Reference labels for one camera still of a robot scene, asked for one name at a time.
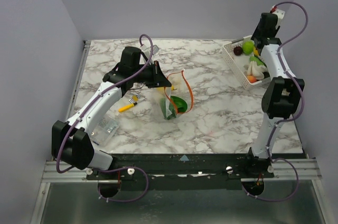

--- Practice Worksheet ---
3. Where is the yellow corn toy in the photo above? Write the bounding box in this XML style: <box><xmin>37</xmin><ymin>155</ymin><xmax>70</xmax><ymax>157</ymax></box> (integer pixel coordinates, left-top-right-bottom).
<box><xmin>253</xmin><ymin>47</ymin><xmax>260</xmax><ymax>57</ymax></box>

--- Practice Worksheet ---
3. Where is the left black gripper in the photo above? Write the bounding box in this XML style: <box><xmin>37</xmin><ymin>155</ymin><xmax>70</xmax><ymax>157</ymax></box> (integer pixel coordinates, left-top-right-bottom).
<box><xmin>132</xmin><ymin>61</ymin><xmax>172</xmax><ymax>88</ymax></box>

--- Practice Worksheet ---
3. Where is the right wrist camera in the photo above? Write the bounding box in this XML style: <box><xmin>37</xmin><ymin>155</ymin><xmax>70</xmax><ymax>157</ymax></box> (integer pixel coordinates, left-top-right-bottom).
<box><xmin>271</xmin><ymin>7</ymin><xmax>285</xmax><ymax>21</ymax></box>

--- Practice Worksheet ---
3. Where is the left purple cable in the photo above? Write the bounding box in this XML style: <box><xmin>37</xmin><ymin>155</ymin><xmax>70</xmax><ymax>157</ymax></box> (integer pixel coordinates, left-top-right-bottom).
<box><xmin>55</xmin><ymin>33</ymin><xmax>155</xmax><ymax>203</ymax></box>

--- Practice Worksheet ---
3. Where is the orange peach toy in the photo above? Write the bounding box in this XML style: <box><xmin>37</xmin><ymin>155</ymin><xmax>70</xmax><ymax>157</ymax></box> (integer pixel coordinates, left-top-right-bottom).
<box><xmin>247</xmin><ymin>75</ymin><xmax>257</xmax><ymax>83</ymax></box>

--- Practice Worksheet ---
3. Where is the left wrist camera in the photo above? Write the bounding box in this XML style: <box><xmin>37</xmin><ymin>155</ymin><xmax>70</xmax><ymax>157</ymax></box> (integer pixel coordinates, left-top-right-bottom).
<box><xmin>143</xmin><ymin>45</ymin><xmax>159</xmax><ymax>56</ymax></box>

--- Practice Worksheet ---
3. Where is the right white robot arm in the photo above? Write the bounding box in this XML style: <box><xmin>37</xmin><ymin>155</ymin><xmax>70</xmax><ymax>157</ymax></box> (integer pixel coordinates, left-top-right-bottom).
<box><xmin>243</xmin><ymin>9</ymin><xmax>305</xmax><ymax>178</ymax></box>

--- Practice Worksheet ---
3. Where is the white green bok choy toy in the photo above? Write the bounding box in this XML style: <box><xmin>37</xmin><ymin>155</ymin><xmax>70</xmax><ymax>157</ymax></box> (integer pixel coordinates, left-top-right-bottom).
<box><xmin>161</xmin><ymin>96</ymin><xmax>189</xmax><ymax>119</ymax></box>

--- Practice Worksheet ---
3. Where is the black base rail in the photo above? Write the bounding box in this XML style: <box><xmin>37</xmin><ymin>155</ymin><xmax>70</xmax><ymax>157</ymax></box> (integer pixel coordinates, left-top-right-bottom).
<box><xmin>87</xmin><ymin>154</ymin><xmax>274</xmax><ymax>191</ymax></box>

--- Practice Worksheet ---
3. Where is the white dumpling toy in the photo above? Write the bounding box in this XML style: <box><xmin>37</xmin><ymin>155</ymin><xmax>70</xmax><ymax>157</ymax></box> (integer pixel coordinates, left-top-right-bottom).
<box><xmin>247</xmin><ymin>61</ymin><xmax>268</xmax><ymax>80</ymax></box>

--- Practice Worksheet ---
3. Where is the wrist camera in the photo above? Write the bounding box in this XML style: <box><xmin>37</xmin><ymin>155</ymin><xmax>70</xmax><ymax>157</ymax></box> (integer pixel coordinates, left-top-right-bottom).
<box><xmin>143</xmin><ymin>45</ymin><xmax>159</xmax><ymax>56</ymax></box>
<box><xmin>271</xmin><ymin>7</ymin><xmax>285</xmax><ymax>21</ymax></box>

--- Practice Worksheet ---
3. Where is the white perforated plastic basket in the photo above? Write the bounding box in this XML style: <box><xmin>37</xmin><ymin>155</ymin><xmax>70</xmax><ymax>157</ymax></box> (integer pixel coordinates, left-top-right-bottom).
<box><xmin>222</xmin><ymin>35</ymin><xmax>270</xmax><ymax>90</ymax></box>

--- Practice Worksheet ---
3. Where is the green cabbage toy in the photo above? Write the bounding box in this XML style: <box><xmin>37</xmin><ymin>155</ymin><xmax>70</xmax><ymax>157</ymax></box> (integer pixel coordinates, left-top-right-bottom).
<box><xmin>242</xmin><ymin>41</ymin><xmax>255</xmax><ymax>55</ymax></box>

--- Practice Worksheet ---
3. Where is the clear plastic screw box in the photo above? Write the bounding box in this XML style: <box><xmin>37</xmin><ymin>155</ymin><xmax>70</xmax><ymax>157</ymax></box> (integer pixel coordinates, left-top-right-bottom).
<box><xmin>90</xmin><ymin>116</ymin><xmax>119</xmax><ymax>146</ymax></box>

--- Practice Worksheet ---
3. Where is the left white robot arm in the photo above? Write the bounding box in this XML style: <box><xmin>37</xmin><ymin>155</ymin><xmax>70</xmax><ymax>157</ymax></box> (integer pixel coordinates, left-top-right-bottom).
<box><xmin>51</xmin><ymin>46</ymin><xmax>172</xmax><ymax>179</ymax></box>

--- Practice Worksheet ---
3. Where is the yellow round lemon toy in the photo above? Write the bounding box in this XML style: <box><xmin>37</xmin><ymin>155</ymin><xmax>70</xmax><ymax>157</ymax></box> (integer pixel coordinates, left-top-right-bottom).
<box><xmin>155</xmin><ymin>85</ymin><xmax>176</xmax><ymax>95</ymax></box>

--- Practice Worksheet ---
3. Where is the clear zip bag orange zipper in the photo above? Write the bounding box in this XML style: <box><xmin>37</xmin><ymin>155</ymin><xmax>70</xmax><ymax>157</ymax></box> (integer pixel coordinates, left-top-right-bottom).
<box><xmin>155</xmin><ymin>70</ymin><xmax>194</xmax><ymax>120</ymax></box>

